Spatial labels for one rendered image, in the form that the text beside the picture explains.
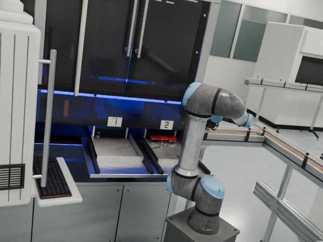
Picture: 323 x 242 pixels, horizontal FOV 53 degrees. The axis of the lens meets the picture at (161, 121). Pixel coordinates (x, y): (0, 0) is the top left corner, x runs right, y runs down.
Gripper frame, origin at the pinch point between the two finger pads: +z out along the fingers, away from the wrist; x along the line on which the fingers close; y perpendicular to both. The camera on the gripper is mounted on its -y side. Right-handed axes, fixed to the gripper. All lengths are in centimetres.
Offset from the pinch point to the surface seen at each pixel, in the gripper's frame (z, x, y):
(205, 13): -50, 48, -15
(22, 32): -59, -23, -101
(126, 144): 21.0, -5.6, -39.7
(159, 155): 11.9, -15.1, -20.8
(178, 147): 18.0, -2.1, -5.1
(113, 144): 21, -8, -48
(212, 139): 24.5, 15.7, 25.6
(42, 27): -28, 22, -100
